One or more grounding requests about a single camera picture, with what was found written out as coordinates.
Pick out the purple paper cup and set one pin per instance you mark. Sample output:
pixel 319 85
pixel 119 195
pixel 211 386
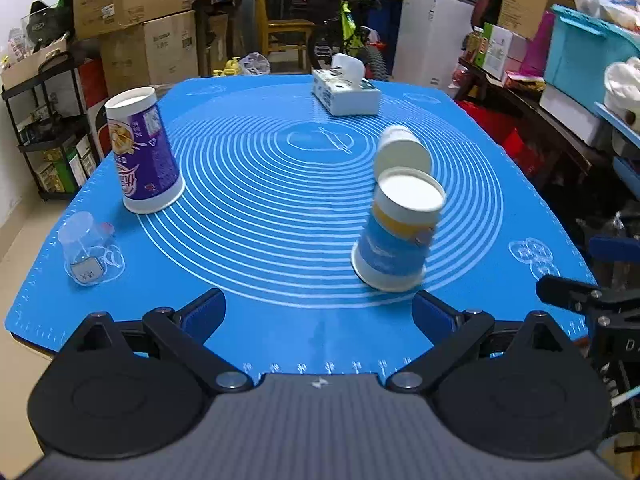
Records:
pixel 142 160

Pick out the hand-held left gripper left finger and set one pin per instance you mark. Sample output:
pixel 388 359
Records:
pixel 204 312

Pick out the small clear plastic cup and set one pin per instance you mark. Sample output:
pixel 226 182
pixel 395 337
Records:
pixel 80 247

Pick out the blue silicone baking mat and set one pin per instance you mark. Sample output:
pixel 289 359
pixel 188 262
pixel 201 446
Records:
pixel 280 260

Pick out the green and white carton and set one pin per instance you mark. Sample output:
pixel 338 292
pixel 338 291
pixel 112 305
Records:
pixel 497 50

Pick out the dark green bag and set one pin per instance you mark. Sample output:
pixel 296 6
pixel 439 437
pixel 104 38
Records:
pixel 45 20

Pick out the yellow toy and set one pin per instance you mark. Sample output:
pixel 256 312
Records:
pixel 227 67

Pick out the crumpled white bag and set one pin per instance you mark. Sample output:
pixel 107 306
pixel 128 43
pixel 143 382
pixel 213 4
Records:
pixel 622 90

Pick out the open cardboard box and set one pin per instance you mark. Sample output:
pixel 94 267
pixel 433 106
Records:
pixel 32 67

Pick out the blue and yellow paper cup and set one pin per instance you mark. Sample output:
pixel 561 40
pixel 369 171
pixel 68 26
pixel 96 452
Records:
pixel 395 245

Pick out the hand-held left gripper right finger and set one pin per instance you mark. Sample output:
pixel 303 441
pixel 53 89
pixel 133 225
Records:
pixel 432 316

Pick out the pink box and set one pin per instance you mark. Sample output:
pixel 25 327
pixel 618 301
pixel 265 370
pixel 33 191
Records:
pixel 539 45

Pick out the white chest freezer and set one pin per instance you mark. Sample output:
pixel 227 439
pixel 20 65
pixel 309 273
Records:
pixel 430 35

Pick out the plain white paper cup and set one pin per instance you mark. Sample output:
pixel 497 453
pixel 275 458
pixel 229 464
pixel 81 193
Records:
pixel 402 152

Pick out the dark wooden side table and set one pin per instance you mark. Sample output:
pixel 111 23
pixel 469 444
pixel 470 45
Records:
pixel 535 110

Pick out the black metal shelf rack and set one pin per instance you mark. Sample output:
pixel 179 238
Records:
pixel 50 125

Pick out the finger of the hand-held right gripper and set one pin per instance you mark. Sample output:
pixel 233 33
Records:
pixel 565 291
pixel 612 249

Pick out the wooden chair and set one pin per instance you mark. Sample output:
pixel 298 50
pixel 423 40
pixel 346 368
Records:
pixel 287 27

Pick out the white tissue box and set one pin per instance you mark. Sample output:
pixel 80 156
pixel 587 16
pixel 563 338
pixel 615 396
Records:
pixel 345 95

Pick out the black and green bicycle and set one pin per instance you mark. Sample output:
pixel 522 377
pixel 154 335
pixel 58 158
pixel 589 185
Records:
pixel 350 25

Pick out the tall brown cardboard box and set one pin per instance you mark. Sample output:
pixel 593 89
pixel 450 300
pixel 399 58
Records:
pixel 155 52

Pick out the clear plastic bag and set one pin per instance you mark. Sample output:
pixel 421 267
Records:
pixel 255 63

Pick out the teal plastic storage bin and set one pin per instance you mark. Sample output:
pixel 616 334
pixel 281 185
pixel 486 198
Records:
pixel 580 60

